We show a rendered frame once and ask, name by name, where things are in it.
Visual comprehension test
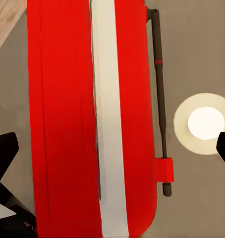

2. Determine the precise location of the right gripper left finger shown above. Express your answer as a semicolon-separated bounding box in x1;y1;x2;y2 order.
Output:
0;132;19;180

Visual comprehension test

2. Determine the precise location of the radio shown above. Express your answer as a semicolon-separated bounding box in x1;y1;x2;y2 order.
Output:
27;0;174;238

